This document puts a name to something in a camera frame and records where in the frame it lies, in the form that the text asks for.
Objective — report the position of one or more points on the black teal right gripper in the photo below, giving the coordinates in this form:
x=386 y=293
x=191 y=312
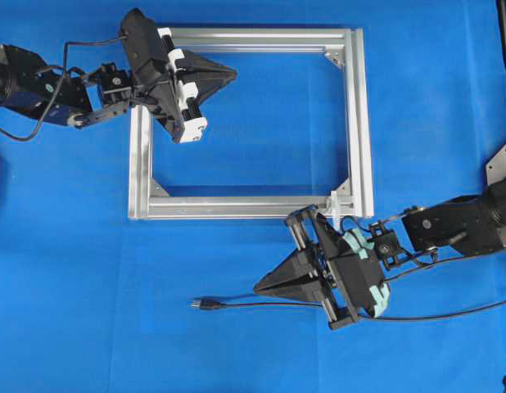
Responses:
x=340 y=271

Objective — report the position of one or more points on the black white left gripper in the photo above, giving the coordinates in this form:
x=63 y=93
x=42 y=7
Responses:
x=173 y=81

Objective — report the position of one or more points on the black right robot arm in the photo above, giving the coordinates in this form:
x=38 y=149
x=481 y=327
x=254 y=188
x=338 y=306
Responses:
x=472 y=225

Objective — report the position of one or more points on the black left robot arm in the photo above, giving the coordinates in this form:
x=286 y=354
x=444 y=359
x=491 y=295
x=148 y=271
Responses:
x=64 y=95

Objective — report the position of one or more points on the aluminium extrusion frame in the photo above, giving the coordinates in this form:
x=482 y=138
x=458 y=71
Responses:
x=344 y=48

